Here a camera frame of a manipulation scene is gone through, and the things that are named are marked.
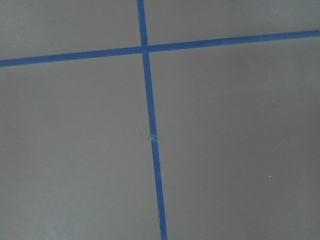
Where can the brown paper table cover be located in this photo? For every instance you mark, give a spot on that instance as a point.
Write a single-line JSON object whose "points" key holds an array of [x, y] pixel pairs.
{"points": [[159, 119]]}

